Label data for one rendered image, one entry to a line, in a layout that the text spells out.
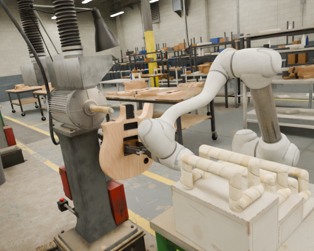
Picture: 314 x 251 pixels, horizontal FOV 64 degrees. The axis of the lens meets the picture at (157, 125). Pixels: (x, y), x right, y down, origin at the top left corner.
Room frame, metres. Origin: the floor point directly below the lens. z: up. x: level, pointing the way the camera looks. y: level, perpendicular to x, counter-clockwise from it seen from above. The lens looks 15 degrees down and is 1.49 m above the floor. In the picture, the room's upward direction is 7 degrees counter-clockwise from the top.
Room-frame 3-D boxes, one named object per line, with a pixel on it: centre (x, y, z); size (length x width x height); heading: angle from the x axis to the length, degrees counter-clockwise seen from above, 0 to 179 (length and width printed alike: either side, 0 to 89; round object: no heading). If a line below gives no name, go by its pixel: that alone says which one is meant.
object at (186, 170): (0.69, -0.07, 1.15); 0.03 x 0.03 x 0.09
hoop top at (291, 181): (0.81, -0.38, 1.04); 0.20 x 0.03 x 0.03; 37
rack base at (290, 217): (0.74, -0.28, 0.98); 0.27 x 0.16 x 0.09; 38
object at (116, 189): (1.75, 0.42, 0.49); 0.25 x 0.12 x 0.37; 41
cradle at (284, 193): (0.67, -0.34, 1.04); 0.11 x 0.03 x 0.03; 128
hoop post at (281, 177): (0.70, -0.37, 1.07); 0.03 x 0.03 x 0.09
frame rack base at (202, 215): (0.65, -0.16, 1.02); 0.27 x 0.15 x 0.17; 38
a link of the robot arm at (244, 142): (1.53, -0.56, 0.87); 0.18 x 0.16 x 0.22; 43
